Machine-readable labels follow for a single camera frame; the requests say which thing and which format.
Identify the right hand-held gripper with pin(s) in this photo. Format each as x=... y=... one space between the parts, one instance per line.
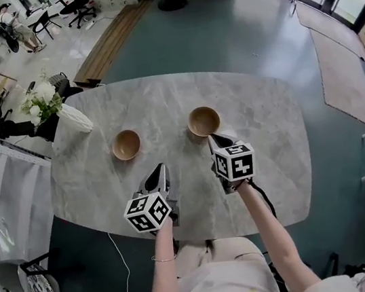
x=237 y=164

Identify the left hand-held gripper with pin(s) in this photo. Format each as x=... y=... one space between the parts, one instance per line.
x=148 y=212

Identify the brown bowl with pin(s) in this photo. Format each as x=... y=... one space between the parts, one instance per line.
x=199 y=135
x=126 y=144
x=203 y=119

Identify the person's right forearm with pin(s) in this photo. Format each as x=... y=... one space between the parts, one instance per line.
x=277 y=247

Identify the person's left forearm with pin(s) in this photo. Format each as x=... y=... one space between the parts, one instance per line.
x=165 y=275

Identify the white ribbed vase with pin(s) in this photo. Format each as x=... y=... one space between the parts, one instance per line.
x=77 y=119

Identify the person's light shirt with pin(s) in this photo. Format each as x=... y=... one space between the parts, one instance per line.
x=225 y=283

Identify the beige floor mat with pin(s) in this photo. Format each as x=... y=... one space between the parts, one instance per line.
x=344 y=82

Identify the black mesh chair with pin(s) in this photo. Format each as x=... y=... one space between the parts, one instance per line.
x=61 y=83

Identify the white flower bouquet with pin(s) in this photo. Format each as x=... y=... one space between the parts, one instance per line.
x=42 y=95

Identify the grey floor mat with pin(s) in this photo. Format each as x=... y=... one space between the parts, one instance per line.
x=316 y=17

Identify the patterned seat cushion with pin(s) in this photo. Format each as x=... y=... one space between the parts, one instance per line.
x=41 y=288

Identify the white power strip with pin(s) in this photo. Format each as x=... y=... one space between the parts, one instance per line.
x=90 y=24

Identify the grey chair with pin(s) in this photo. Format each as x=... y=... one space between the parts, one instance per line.
x=7 y=276

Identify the black bag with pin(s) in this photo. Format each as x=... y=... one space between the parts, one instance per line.
x=360 y=270

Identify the black office chair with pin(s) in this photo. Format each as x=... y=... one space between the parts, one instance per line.
x=77 y=2

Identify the white round table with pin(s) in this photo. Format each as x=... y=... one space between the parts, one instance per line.
x=33 y=19

